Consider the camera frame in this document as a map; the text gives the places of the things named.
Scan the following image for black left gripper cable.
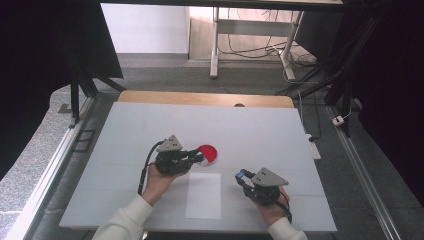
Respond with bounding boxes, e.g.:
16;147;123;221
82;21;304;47
137;139;167;196

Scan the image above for round red ink dish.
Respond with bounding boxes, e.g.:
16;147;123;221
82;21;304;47
197;143;219;167

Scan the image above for wooden table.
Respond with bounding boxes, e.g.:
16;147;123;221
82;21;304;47
117;90;295;109

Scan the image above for person's left hand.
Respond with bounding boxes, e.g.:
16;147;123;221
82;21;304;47
139;162;190;207

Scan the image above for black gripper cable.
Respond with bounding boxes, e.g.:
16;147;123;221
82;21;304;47
137;139;167;196
278;189;294;224

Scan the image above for person's right hand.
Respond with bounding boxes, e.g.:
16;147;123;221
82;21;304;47
255;191;292;227

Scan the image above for loose cables under desk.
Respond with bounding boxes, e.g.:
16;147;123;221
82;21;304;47
217;8;318;69

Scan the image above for white metal desk frame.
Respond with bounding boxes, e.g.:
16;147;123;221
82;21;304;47
209;6;305;82

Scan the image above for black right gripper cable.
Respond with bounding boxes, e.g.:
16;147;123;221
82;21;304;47
278;189;294;224

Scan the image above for white power strip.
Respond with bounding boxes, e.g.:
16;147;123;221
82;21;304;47
304;133;322;161

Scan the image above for black curtain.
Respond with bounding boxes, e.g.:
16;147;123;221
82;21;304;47
0;0;125;183
293;0;424;208

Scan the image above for aluminium floor rail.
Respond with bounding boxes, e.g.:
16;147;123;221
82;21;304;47
4;95;98;240
324;105;403;240

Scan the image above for black metal stand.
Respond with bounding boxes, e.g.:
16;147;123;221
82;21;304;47
56;19;127;130

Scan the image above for white paper sheet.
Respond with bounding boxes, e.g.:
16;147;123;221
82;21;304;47
184;171;223;221

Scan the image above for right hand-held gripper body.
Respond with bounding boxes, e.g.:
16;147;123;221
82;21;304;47
246;167;290;206

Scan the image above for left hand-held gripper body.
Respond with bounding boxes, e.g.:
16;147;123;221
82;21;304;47
154;134;191;177

